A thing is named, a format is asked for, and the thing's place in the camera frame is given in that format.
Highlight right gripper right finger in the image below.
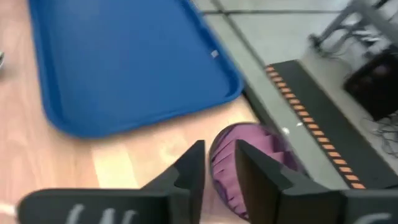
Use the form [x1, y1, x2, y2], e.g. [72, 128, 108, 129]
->
[234, 139, 343, 224]

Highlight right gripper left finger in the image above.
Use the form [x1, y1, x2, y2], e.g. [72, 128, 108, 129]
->
[141, 139, 206, 224]

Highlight purple ribbed plastic cup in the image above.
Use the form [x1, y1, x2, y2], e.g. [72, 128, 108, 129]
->
[208, 122, 299, 220]

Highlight blue plastic tray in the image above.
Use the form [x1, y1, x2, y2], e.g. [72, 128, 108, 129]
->
[27, 0, 245, 139]

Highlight black floor strip orange marks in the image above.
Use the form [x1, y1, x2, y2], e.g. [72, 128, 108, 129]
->
[264, 59, 398, 190]

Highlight black box on floor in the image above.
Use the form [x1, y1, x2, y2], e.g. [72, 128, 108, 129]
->
[343, 46, 398, 122]

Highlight tangled black floor cables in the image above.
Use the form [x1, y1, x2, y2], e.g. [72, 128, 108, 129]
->
[371, 113, 398, 158]

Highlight grey metal frame legs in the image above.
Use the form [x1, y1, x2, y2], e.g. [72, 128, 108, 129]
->
[307, 0, 398, 58]

